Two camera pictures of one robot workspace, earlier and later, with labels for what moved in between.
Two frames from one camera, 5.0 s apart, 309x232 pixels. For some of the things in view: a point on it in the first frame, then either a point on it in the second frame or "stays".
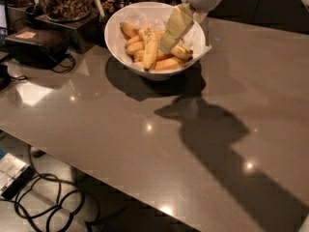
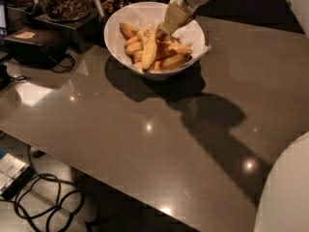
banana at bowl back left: (127, 30) stays
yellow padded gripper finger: (200, 16) -> (191, 17)
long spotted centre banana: (151, 46) stays
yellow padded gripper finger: (178, 24) -> (178, 14)
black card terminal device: (36, 46) stays
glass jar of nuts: (66, 3) stays
